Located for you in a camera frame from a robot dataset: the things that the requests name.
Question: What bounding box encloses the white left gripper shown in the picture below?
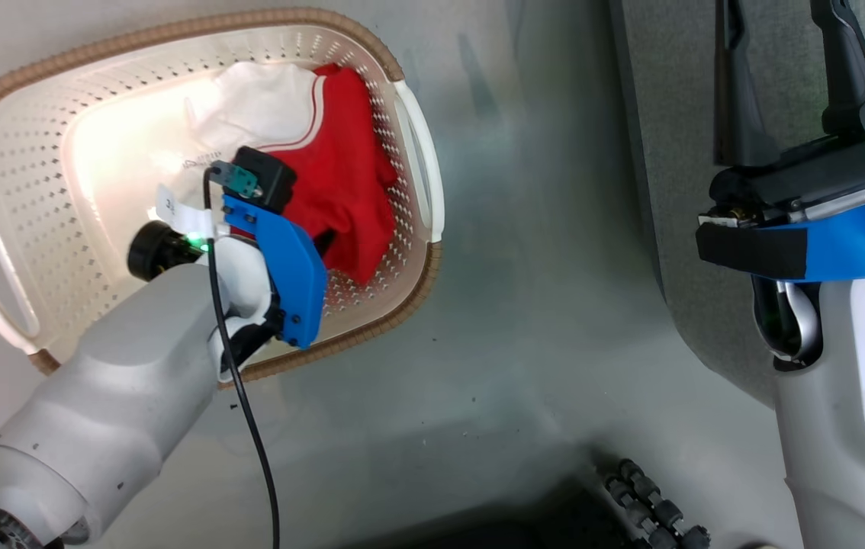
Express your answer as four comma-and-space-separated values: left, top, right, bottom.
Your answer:
127, 220, 339, 384

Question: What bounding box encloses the blue right camera mount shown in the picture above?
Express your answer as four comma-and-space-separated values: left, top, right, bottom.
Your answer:
695, 200, 865, 284

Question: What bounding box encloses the grey fabric sofa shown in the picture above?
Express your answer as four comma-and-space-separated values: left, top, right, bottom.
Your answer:
606, 0, 865, 409

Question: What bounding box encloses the white cable label tag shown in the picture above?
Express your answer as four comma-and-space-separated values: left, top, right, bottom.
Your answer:
153, 183, 217, 239

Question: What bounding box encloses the cream perforated laundry basket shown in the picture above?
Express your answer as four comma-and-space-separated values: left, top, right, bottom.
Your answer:
0, 7, 446, 390

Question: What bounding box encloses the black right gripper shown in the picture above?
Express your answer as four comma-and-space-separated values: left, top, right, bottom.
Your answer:
696, 0, 865, 230

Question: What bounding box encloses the red and white garment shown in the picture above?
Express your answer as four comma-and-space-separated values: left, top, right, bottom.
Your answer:
153, 61, 400, 287

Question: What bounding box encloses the teal left camera connector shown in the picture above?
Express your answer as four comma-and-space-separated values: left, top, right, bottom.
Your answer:
209, 159, 262, 201

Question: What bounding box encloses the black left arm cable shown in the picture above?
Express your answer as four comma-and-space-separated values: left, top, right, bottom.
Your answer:
201, 165, 283, 549

